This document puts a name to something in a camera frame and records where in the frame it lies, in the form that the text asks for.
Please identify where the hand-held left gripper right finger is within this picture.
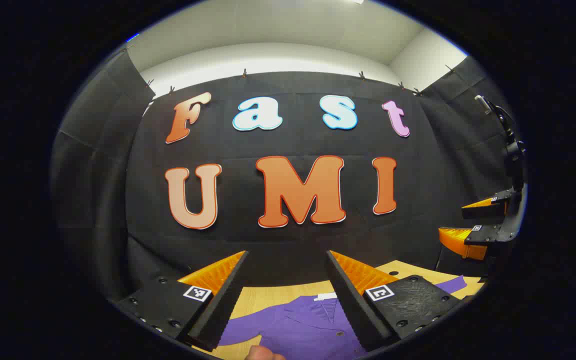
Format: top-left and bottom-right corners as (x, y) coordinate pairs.
(324, 250), (469, 352)

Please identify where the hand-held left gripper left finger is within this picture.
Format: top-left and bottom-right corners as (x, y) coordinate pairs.
(113, 250), (250, 352)

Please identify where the purple knit cardigan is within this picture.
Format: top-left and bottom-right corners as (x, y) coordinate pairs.
(216, 275), (469, 360)

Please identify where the black backdrop cloth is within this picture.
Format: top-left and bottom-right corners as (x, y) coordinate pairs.
(50, 50), (524, 303)

